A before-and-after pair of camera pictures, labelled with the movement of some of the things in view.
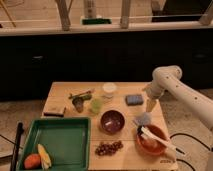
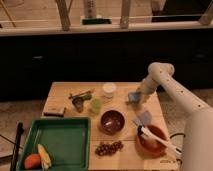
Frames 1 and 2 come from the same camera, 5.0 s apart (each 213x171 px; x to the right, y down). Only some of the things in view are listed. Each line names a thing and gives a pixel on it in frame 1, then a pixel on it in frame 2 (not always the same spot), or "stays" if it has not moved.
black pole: x=15 y=156 stays
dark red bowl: x=112 y=122 stays
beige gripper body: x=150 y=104 to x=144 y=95
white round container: x=108 y=89 stays
